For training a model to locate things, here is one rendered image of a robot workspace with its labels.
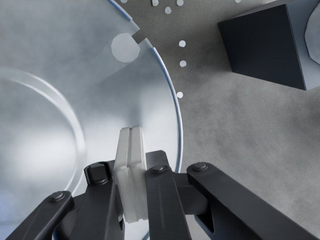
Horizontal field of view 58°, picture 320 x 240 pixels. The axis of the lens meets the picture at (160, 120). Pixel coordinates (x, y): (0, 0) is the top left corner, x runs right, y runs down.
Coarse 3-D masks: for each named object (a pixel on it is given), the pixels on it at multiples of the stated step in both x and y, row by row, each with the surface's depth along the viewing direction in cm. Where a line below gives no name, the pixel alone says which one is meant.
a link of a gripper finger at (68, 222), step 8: (112, 160) 17; (112, 168) 16; (80, 200) 13; (120, 200) 14; (72, 208) 12; (120, 208) 13; (72, 216) 12; (120, 216) 13; (64, 224) 12; (72, 224) 12; (56, 232) 12; (64, 232) 12
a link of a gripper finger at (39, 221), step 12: (60, 192) 12; (48, 204) 12; (60, 204) 12; (72, 204) 12; (36, 216) 11; (48, 216) 11; (60, 216) 11; (24, 228) 10; (36, 228) 10; (48, 228) 10
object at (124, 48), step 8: (112, 40) 22; (120, 40) 22; (128, 40) 22; (112, 48) 22; (120, 48) 22; (128, 48) 22; (136, 48) 22; (120, 56) 22; (128, 56) 22; (136, 56) 22
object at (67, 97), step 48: (0, 0) 20; (48, 0) 21; (96, 0) 21; (0, 48) 21; (48, 48) 21; (96, 48) 22; (144, 48) 22; (0, 96) 21; (48, 96) 22; (96, 96) 23; (144, 96) 23; (0, 144) 22; (48, 144) 23; (96, 144) 24; (0, 192) 23; (48, 192) 23
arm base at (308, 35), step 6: (318, 6) 55; (312, 12) 55; (318, 12) 54; (312, 18) 55; (318, 18) 54; (312, 24) 55; (318, 24) 53; (306, 30) 56; (312, 30) 55; (318, 30) 53; (306, 36) 56; (312, 36) 55; (318, 36) 54; (306, 42) 57; (312, 42) 55; (318, 42) 54; (312, 48) 56; (318, 48) 55; (312, 54) 57; (318, 54) 55; (318, 60) 57
